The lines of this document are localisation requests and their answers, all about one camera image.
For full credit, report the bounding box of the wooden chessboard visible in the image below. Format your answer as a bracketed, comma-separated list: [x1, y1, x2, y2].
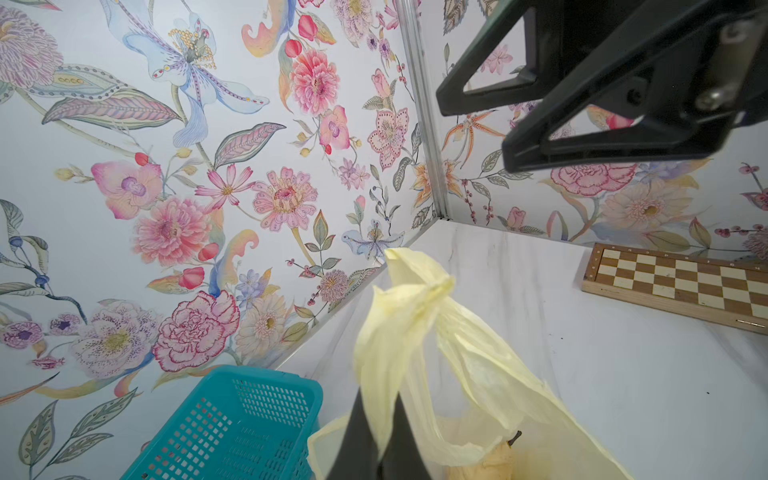
[581, 244, 767, 335]

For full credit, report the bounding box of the teal plastic basket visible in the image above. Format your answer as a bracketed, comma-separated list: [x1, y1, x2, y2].
[123, 366, 323, 480]

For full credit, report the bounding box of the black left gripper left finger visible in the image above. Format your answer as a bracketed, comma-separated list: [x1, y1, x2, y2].
[327, 392, 379, 480]

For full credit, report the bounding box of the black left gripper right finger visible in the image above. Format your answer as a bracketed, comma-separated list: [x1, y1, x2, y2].
[380, 397, 431, 480]

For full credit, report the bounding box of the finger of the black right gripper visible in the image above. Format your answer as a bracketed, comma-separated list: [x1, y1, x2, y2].
[436, 1, 561, 116]
[502, 1, 767, 172]

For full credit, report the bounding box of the yellow plastic bag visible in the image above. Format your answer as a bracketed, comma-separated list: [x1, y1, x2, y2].
[308, 248, 628, 479]

